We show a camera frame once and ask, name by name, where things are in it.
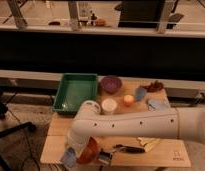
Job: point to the yellow banana toy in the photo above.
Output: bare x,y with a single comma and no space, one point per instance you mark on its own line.
148,143

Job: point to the blue sponge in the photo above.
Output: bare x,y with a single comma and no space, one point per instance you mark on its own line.
68,159

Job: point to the brown dried grapes toy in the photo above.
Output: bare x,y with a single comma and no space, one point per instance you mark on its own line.
154,86

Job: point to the orange round fruit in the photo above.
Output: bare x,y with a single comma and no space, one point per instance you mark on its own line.
128,100

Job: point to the small dark metal box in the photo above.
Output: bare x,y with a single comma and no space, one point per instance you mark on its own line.
105,157

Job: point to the green plastic tray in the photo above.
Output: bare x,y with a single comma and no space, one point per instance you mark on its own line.
73,90

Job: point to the purple bowl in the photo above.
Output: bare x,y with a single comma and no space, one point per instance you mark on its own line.
111,84

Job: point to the black handled knife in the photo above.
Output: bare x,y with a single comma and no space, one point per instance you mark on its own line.
129,149

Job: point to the white cup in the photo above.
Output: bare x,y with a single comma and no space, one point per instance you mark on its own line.
109,106

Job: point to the blue cloth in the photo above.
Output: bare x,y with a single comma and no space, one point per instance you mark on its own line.
157,104

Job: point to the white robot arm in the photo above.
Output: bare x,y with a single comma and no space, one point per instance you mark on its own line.
171,123

